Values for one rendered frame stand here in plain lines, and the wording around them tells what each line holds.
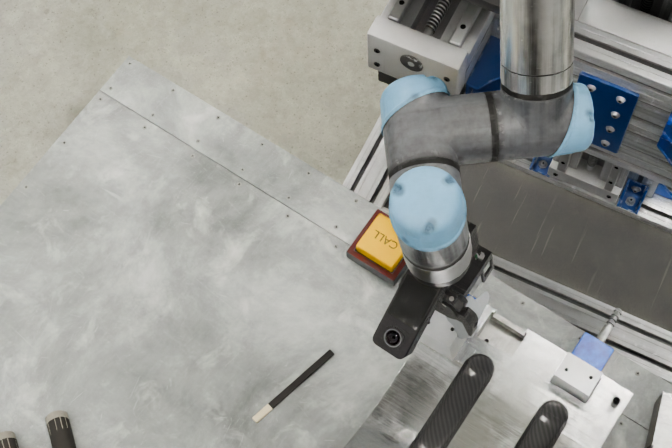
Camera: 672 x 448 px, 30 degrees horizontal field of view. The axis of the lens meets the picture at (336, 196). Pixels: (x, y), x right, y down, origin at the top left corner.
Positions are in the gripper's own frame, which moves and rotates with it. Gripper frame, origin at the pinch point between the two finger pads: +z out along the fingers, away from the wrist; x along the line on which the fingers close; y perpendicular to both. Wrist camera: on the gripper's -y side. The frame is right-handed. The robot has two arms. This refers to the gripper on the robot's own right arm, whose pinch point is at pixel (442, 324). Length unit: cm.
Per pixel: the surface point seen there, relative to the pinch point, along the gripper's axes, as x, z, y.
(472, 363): -4.5, 6.3, -0.9
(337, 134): 65, 93, 46
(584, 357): -16.0, 6.3, 7.1
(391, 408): 0.9, 5.3, -11.4
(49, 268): 53, 8, -20
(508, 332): -5.6, 9.3, 5.7
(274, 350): 20.4, 11.7, -12.3
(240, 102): 88, 90, 41
